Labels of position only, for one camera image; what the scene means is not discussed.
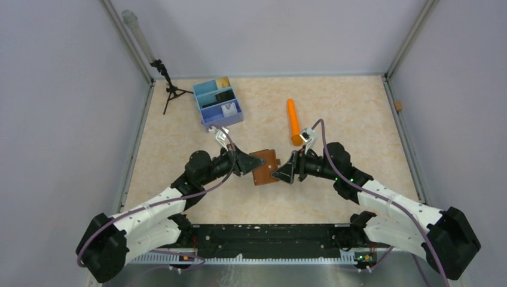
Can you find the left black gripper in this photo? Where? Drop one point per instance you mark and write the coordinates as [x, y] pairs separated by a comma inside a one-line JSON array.
[[245, 162]]

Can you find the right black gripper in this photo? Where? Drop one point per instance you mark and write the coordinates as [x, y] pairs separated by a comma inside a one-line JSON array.
[[286, 172]]

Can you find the brown leather card holder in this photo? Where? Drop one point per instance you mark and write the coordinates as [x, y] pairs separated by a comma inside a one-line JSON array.
[[262, 175]]

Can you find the silver card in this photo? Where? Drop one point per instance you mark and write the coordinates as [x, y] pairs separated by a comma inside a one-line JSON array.
[[229, 109]]

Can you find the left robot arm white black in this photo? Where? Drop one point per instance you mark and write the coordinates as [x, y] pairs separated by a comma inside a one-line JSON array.
[[110, 242]]

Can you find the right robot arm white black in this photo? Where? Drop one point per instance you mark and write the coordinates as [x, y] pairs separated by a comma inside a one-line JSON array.
[[443, 238]]

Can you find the black card in tray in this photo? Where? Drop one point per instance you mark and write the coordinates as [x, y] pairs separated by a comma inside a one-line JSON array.
[[219, 98]]

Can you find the gold card in tray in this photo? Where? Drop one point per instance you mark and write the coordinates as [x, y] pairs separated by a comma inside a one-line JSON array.
[[222, 82]]

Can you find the orange cylinder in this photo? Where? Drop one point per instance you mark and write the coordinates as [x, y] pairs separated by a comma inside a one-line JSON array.
[[294, 123]]

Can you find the small black tripod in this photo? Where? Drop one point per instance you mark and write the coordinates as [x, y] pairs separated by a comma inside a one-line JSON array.
[[172, 90]]

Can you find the small tan block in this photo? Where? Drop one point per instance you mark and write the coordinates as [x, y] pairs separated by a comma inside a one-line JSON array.
[[398, 106]]

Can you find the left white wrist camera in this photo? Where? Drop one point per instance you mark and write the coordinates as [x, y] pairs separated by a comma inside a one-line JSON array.
[[221, 135]]

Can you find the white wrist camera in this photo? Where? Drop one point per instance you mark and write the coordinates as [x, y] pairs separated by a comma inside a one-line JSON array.
[[309, 137], [221, 135]]

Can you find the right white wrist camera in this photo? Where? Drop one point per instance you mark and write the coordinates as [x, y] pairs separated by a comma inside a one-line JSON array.
[[309, 137]]

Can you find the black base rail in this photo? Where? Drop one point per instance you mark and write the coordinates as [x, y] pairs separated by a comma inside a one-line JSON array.
[[272, 241]]

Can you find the white cable duct strip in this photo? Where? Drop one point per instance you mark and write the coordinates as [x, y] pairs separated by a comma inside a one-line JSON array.
[[347, 258]]

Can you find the grey tube on frame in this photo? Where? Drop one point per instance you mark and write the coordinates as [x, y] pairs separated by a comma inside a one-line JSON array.
[[131, 21]]

